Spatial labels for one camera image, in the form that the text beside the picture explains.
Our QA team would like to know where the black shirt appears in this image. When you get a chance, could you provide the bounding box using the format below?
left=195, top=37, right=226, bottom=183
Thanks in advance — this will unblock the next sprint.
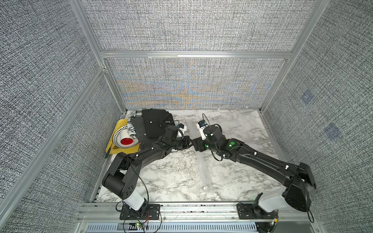
left=142, top=109, right=174, bottom=138

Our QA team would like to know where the clear vacuum bag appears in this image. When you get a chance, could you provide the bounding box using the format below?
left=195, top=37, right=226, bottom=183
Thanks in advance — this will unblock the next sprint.
left=183, top=117, right=213, bottom=193

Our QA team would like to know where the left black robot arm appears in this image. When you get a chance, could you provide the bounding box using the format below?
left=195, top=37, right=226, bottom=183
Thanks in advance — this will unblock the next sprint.
left=102, top=136, right=192, bottom=211

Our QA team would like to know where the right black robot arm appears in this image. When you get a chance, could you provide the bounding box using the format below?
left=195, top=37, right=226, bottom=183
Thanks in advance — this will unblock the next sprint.
left=193, top=120, right=316, bottom=213

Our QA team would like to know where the black white checkered cloth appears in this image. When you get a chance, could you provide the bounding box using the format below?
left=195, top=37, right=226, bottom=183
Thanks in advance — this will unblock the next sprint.
left=125, top=109, right=144, bottom=137

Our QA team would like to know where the yellow tray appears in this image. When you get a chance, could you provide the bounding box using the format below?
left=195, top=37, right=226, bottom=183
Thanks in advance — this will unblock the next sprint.
left=106, top=119, right=140, bottom=154

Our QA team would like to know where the green pen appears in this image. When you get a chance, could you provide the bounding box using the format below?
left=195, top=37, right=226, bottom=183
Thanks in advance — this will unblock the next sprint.
left=105, top=148, right=111, bottom=159

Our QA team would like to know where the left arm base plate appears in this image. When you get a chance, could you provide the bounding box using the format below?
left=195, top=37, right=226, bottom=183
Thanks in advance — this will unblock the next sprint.
left=119, top=204, right=161, bottom=220

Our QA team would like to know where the aluminium front rail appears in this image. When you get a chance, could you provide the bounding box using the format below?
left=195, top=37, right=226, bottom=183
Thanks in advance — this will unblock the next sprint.
left=73, top=202, right=327, bottom=233

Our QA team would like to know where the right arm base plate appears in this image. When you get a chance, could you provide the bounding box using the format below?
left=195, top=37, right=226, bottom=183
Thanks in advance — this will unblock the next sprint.
left=236, top=203, right=276, bottom=220

